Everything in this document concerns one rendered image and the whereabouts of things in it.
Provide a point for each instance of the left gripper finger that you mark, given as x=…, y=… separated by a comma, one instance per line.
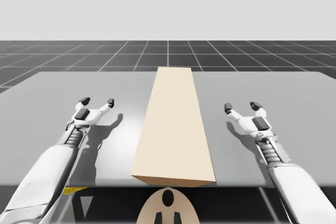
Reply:
x=83, y=101
x=108, y=104

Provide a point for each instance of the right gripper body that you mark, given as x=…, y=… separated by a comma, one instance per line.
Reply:
x=254, y=125

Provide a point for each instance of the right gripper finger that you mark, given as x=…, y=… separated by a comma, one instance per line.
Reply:
x=231, y=110
x=258, y=107

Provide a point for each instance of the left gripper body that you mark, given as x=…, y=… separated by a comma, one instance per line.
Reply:
x=85, y=117

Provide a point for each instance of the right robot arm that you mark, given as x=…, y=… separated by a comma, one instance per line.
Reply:
x=288, y=179

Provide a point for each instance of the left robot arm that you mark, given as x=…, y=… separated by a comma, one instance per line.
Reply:
x=42, y=174

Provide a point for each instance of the tall board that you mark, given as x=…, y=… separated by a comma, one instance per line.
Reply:
x=172, y=127

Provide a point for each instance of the tan robot part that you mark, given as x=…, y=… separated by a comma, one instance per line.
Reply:
x=167, y=208

